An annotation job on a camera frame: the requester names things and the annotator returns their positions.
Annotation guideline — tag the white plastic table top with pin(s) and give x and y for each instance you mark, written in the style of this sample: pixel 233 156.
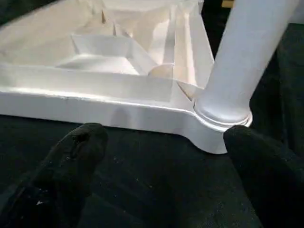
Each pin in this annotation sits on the white plastic table top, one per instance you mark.
pixel 71 102

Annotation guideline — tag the black floor mat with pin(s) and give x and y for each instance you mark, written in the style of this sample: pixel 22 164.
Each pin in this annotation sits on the black floor mat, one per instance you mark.
pixel 154 178

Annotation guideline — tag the small yellow label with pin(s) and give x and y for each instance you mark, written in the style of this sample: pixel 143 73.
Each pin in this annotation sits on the small yellow label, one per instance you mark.
pixel 228 2

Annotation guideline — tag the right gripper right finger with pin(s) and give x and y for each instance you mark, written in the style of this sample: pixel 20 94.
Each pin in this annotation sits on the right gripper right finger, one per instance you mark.
pixel 273 180

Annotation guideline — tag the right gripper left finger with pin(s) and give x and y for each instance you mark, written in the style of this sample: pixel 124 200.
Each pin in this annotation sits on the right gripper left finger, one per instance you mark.
pixel 61 171

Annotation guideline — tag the white plastic table leg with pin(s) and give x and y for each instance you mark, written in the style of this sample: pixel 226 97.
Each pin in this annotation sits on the white plastic table leg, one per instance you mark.
pixel 237 59

